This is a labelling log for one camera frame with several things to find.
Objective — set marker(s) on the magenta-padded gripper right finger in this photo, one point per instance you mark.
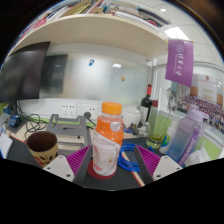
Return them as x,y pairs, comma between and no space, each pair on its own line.
150,160

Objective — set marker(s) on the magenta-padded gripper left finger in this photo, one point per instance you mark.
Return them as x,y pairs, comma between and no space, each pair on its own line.
78,160

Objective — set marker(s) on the orange-capped drink bottle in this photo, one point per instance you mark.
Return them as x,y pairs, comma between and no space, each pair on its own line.
106,143

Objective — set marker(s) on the purple water bottle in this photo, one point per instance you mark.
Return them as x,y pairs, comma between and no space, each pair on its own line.
185,136

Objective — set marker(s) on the flat round red coaster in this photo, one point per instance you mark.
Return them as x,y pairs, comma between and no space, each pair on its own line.
93,173

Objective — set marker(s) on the glass with green liquid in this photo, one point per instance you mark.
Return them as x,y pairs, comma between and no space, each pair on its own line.
155,138

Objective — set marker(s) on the grey metal laptop stand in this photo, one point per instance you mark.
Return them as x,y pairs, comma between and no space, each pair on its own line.
66,128

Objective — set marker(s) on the black desk mat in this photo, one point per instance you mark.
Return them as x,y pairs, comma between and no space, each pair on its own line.
123,181

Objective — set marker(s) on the floral yellow mug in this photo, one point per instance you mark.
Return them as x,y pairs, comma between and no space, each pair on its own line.
41,150

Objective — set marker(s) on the crumpled white tissue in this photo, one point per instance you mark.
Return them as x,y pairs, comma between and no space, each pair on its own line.
198,156

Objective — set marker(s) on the dark wine bottle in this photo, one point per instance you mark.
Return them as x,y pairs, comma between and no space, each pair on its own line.
145,106

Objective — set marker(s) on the white paper sheet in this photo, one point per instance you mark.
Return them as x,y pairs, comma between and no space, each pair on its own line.
5,145

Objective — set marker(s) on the group photo poster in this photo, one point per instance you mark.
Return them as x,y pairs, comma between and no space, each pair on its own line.
206,100

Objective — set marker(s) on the purple pennant flag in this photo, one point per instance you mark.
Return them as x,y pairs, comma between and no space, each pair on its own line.
180,63

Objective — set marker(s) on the black computer monitor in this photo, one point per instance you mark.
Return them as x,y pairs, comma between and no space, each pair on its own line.
23,73

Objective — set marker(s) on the white wall socket strip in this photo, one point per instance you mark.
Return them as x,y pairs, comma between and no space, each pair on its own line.
70,110

